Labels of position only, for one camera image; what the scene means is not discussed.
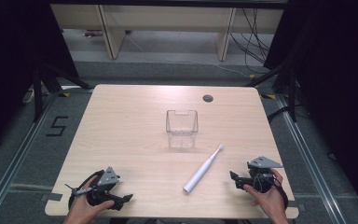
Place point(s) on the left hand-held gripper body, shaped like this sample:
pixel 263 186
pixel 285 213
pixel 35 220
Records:
pixel 107 179

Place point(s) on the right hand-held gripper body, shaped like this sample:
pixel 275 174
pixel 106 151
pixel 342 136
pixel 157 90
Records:
pixel 262 163

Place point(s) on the white electric toothbrush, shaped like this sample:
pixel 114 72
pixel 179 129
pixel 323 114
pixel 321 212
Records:
pixel 200 172

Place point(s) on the clear plastic container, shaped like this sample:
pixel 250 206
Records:
pixel 181 130

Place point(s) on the person's left hand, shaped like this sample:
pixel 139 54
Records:
pixel 80 210

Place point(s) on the person's right hand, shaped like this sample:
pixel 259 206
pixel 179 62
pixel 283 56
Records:
pixel 273 205

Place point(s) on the grey tape strip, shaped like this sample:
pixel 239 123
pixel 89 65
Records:
pixel 298 207
pixel 52 197

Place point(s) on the yellow tape piece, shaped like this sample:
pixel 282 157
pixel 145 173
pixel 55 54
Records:
pixel 252 76
pixel 268 96
pixel 64 94

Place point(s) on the black metal stand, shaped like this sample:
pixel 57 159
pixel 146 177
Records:
pixel 292 93
pixel 38 93

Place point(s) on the black curtain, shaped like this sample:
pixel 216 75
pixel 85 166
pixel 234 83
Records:
pixel 9 62
pixel 338 77

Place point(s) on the small dark floor object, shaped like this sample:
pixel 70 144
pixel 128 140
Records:
pixel 92 33

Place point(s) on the light wooden desk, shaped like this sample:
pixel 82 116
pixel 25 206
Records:
pixel 167 17

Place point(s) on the metal floor rail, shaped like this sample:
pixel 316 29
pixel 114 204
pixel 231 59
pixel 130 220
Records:
pixel 307 155
pixel 15 161

